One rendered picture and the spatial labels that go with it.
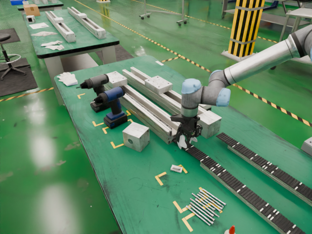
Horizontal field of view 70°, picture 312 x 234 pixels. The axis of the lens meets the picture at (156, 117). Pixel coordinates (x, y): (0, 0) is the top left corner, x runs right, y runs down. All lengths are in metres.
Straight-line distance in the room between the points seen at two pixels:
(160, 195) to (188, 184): 0.13
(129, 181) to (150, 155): 0.17
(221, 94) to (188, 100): 0.13
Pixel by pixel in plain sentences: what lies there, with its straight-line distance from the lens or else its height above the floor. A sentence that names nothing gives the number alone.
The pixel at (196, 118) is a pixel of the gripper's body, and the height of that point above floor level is 0.99.
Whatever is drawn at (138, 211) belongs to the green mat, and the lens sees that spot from 0.92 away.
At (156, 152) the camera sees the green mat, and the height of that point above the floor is 0.78.
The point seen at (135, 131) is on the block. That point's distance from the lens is 1.09.
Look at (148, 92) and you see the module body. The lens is 1.51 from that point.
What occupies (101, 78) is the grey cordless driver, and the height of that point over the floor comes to 0.99.
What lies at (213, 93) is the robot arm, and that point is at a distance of 0.90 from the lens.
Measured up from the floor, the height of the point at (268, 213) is 0.81.
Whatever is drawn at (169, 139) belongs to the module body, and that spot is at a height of 0.81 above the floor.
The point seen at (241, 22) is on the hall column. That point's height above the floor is 0.62.
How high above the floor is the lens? 1.56
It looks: 36 degrees down
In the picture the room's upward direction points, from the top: 2 degrees counter-clockwise
